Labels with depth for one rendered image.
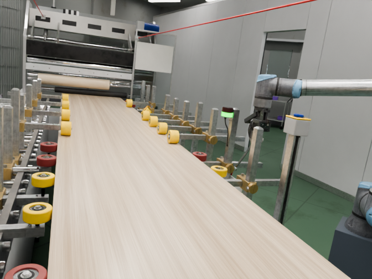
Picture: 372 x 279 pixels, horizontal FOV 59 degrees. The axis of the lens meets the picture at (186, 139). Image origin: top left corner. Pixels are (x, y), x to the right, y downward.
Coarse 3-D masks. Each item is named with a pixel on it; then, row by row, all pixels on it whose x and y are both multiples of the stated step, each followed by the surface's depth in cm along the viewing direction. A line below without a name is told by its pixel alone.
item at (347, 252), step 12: (336, 228) 180; (336, 240) 178; (348, 240) 175; (360, 240) 171; (336, 252) 179; (348, 252) 176; (360, 252) 172; (336, 264) 180; (348, 264) 176; (360, 264) 173; (348, 276) 177; (360, 276) 173
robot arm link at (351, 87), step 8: (304, 80) 171; (312, 80) 170; (320, 80) 169; (328, 80) 168; (336, 80) 167; (344, 80) 166; (352, 80) 165; (360, 80) 164; (368, 80) 163; (304, 88) 169; (312, 88) 168; (320, 88) 167; (328, 88) 166; (336, 88) 165; (344, 88) 164; (352, 88) 164; (360, 88) 163; (368, 88) 162
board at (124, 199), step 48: (96, 144) 176; (144, 144) 188; (96, 192) 113; (144, 192) 119; (192, 192) 124; (240, 192) 131; (96, 240) 84; (144, 240) 86; (192, 240) 89; (240, 240) 92; (288, 240) 96
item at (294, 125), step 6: (288, 120) 130; (294, 120) 127; (300, 120) 126; (306, 120) 127; (288, 126) 130; (294, 126) 126; (300, 126) 127; (306, 126) 128; (288, 132) 130; (294, 132) 127; (300, 132) 128; (306, 132) 129
